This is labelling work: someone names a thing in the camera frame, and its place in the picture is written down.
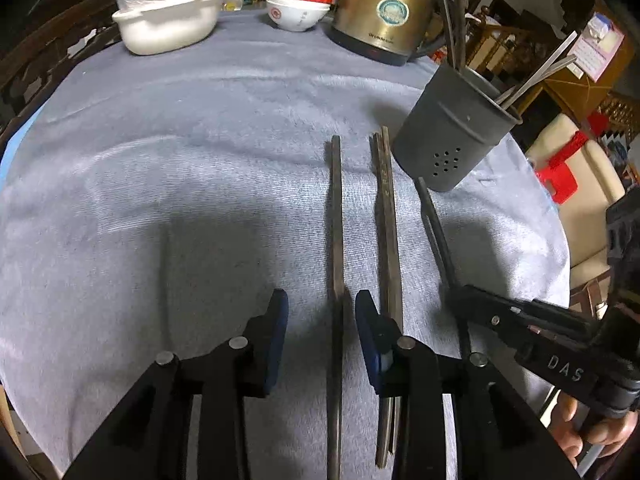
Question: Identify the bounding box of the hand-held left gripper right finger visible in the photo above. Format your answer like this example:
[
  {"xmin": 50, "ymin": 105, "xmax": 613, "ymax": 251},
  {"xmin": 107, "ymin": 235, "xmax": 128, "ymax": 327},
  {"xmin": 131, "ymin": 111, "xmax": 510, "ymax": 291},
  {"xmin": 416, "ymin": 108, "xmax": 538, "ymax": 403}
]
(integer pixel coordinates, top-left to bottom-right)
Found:
[{"xmin": 354, "ymin": 290, "xmax": 583, "ymax": 480}]

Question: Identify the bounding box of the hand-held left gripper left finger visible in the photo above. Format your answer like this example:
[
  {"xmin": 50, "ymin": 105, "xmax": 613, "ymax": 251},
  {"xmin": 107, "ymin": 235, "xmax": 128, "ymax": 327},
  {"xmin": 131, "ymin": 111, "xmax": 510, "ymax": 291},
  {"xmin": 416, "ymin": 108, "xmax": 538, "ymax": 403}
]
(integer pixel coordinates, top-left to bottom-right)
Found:
[{"xmin": 62, "ymin": 288, "xmax": 290, "ymax": 480}]

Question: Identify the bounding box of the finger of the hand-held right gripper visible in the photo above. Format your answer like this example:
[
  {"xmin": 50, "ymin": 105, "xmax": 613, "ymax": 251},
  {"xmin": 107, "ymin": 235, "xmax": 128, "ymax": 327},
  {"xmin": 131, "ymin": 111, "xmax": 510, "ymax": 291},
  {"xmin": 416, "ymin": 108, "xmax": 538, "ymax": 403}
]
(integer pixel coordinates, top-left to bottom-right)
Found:
[{"xmin": 452, "ymin": 284, "xmax": 602, "ymax": 357}]

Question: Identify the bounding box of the dark metal chopstick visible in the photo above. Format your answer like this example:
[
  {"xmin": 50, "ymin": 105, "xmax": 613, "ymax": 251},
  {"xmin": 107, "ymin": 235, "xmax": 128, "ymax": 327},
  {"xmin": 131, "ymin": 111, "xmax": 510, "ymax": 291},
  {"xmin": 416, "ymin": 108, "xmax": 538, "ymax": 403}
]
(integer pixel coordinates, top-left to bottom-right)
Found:
[
  {"xmin": 326, "ymin": 135, "xmax": 347, "ymax": 480},
  {"xmin": 416, "ymin": 176, "xmax": 474, "ymax": 361},
  {"xmin": 381, "ymin": 126, "xmax": 405, "ymax": 456}
]

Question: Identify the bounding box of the pair of brown chopsticks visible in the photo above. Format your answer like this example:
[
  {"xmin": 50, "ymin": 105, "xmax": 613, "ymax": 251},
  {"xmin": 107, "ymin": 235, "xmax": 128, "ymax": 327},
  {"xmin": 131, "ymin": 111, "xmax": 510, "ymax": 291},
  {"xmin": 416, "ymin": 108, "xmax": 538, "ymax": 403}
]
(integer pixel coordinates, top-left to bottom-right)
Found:
[{"xmin": 369, "ymin": 132, "xmax": 397, "ymax": 468}]

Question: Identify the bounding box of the grey utensil holder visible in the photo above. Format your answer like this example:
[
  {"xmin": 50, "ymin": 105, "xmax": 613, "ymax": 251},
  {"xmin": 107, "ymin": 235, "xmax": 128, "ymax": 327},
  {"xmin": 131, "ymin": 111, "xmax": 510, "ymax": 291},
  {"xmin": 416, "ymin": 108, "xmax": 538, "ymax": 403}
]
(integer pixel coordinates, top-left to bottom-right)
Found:
[{"xmin": 391, "ymin": 64, "xmax": 524, "ymax": 194}]

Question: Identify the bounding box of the bundle of metal chopsticks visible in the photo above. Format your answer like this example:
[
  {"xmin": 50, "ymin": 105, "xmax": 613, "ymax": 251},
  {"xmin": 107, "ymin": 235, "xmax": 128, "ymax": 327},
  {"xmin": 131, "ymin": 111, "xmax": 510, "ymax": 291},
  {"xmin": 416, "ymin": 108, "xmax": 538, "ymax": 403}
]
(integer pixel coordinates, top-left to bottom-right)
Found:
[{"xmin": 427, "ymin": 0, "xmax": 579, "ymax": 111}]

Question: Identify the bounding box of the person's right hand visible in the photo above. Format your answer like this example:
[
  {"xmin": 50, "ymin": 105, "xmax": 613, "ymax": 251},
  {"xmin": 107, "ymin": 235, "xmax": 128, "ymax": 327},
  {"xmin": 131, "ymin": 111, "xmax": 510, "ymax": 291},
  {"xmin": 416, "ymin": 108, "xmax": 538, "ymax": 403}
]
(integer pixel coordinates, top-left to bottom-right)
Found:
[{"xmin": 547, "ymin": 390, "xmax": 639, "ymax": 468}]

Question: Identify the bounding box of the red plastic chair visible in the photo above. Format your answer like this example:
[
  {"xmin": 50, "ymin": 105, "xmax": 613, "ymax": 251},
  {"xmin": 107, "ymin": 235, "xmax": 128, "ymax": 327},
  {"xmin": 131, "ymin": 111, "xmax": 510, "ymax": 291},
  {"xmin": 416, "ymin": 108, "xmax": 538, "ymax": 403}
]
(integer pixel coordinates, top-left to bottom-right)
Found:
[{"xmin": 534, "ymin": 130, "xmax": 590, "ymax": 206}]

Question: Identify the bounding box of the cream chair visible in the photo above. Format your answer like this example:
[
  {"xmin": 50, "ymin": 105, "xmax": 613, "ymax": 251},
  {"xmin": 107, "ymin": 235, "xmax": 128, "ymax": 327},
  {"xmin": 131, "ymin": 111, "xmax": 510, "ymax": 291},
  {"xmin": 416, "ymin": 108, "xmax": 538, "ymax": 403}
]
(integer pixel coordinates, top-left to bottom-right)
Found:
[{"xmin": 524, "ymin": 111, "xmax": 627, "ymax": 312}]

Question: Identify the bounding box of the grey table cloth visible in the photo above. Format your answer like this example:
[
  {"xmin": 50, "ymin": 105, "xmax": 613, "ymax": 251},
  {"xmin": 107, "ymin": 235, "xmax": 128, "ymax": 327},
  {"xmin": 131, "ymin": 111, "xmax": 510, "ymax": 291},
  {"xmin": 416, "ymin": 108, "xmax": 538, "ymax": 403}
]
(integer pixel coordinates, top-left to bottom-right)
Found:
[{"xmin": 0, "ymin": 6, "xmax": 572, "ymax": 480}]

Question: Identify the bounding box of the wooden stair railing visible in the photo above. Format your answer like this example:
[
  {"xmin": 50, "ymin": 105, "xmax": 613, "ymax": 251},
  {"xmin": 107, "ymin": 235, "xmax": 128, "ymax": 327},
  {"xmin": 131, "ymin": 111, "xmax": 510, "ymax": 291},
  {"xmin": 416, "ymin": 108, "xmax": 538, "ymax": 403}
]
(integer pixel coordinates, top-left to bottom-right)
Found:
[{"xmin": 469, "ymin": 4, "xmax": 532, "ymax": 77}]

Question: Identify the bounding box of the gold electric kettle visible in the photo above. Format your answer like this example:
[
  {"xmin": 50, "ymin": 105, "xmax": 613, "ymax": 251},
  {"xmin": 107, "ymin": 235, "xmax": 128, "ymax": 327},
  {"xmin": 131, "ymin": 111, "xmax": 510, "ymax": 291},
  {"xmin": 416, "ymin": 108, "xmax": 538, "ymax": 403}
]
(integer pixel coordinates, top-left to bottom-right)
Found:
[{"xmin": 325, "ymin": 0, "xmax": 447, "ymax": 67}]

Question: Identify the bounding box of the white bowl red mark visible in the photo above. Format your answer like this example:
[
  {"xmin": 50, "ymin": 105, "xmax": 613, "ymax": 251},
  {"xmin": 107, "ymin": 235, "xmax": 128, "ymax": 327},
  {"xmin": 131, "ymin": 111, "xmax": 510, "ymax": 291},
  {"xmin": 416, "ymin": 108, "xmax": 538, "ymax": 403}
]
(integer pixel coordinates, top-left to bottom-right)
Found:
[{"xmin": 264, "ymin": 0, "xmax": 331, "ymax": 33}]

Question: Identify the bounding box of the blue tablecloth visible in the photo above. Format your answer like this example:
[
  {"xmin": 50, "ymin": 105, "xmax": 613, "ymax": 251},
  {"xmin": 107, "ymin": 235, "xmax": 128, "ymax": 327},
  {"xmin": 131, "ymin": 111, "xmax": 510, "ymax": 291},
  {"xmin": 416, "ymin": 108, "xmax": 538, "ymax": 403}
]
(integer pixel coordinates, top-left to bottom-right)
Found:
[{"xmin": 0, "ymin": 127, "xmax": 28, "ymax": 173}]

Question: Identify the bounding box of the carved wooden sideboard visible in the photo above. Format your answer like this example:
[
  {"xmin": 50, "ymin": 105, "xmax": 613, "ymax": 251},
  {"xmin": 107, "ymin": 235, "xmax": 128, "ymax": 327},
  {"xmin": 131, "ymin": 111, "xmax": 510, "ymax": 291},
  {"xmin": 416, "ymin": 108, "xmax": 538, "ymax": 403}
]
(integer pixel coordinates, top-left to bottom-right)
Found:
[{"xmin": 0, "ymin": 0, "xmax": 127, "ymax": 137}]

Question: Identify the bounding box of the wall calendar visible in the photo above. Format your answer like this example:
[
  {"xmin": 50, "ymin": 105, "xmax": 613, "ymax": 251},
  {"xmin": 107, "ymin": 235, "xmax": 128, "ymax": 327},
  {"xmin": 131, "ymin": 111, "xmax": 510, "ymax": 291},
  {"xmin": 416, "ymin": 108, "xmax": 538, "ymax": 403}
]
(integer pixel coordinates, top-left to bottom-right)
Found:
[{"xmin": 569, "ymin": 10, "xmax": 627, "ymax": 84}]

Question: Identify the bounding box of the white pot with handles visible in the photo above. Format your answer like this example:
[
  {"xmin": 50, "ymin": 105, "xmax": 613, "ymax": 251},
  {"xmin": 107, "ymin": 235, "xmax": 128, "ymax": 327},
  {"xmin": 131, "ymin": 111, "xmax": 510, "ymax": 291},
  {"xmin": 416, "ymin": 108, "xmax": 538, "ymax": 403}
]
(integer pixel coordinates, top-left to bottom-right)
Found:
[{"xmin": 111, "ymin": 0, "xmax": 244, "ymax": 56}]

